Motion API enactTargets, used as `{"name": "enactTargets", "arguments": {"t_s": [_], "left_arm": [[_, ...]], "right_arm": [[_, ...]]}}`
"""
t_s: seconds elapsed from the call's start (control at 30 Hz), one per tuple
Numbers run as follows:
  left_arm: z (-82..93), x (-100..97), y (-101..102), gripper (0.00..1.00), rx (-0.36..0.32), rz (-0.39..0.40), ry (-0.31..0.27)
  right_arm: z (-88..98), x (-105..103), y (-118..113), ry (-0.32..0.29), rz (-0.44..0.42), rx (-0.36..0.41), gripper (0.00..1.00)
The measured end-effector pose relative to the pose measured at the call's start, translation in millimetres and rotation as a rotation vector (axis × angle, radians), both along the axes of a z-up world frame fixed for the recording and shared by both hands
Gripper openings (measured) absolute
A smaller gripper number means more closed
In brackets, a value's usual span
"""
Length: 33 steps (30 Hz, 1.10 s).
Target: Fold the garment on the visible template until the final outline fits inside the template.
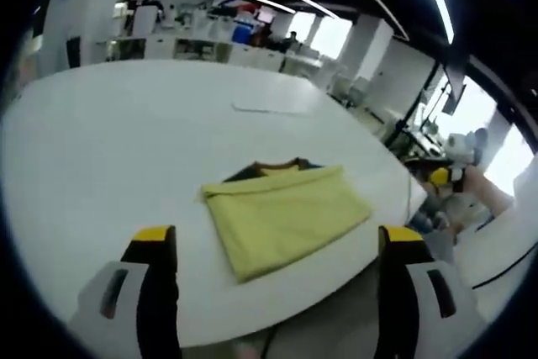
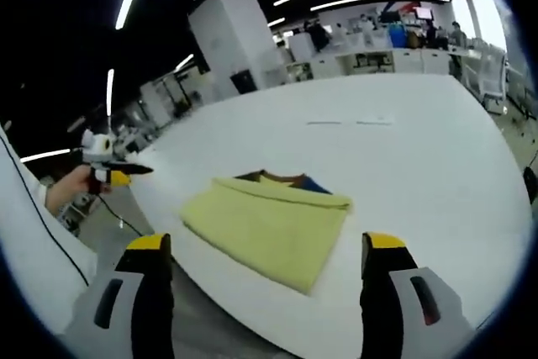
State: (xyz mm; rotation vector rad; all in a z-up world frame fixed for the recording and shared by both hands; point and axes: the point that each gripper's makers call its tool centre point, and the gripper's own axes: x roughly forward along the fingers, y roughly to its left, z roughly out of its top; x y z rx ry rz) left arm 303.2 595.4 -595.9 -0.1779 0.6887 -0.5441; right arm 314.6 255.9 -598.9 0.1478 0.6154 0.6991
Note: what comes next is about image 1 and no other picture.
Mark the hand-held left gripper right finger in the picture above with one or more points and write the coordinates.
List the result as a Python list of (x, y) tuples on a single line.
[(399, 291)]

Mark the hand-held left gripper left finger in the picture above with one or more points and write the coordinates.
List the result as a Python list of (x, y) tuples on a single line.
[(155, 291)]

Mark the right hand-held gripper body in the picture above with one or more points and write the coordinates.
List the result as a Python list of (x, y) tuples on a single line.
[(460, 144)]

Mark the yellow black blue garment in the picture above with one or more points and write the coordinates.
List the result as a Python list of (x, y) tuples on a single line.
[(286, 220)]

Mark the cluttered white desk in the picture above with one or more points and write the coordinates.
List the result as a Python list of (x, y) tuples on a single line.
[(424, 140)]

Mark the black stand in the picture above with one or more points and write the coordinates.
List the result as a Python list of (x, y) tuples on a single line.
[(400, 130)]

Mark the person's blue jeans legs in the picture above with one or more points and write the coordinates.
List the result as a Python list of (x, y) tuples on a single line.
[(424, 220)]

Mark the black hanging monitor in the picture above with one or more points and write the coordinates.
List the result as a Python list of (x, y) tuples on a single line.
[(454, 90)]

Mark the group of white office chairs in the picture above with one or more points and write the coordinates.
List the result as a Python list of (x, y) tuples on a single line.
[(357, 86)]

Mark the white window pillar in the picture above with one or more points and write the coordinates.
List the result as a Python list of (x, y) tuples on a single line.
[(365, 48)]

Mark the white cabinet row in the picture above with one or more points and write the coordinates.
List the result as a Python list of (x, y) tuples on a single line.
[(252, 56)]

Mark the blue barrel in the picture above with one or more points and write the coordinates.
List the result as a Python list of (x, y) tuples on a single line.
[(242, 34)]

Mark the black bin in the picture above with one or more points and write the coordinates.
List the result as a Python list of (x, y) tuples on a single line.
[(73, 52)]

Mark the white tall box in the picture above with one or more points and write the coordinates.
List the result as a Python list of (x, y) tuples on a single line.
[(145, 22)]

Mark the white square pillar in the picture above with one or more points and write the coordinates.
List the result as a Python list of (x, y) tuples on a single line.
[(80, 10)]

